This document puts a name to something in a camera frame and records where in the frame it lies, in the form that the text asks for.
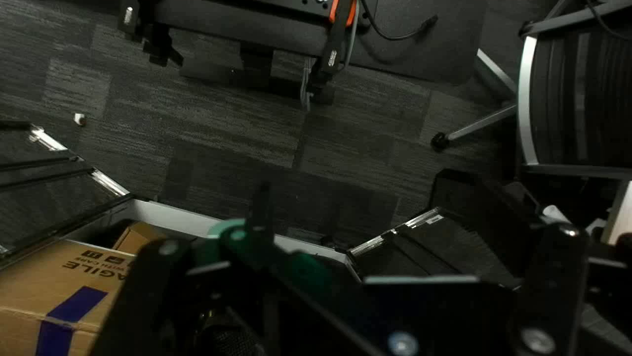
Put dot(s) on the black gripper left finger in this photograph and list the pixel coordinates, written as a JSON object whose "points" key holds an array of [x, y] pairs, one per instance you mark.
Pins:
{"points": [[148, 298]]}

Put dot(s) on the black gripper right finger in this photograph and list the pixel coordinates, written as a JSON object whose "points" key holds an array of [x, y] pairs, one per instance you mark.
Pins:
{"points": [[551, 290]]}

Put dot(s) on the cardboard box with blue tape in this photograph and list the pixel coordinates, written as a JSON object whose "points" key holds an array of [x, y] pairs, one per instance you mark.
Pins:
{"points": [[45, 290]]}

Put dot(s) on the green plastic tool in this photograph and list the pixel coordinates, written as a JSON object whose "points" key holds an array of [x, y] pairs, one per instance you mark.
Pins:
{"points": [[229, 235]]}

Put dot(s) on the chrome metal shelving unit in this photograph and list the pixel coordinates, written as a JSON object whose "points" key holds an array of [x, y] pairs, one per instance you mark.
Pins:
{"points": [[170, 219]]}

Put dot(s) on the black storage bin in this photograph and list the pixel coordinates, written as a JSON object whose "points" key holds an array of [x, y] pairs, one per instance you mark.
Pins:
{"points": [[454, 245]]}

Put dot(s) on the black mesh office chair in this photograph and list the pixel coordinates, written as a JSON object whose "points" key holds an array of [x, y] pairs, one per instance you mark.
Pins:
{"points": [[579, 86]]}

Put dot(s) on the black stand foot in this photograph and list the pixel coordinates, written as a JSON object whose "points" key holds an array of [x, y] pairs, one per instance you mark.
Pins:
{"points": [[154, 37]]}

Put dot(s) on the orange and black clamp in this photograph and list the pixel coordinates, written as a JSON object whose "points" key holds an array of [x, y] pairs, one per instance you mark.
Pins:
{"points": [[336, 41]]}

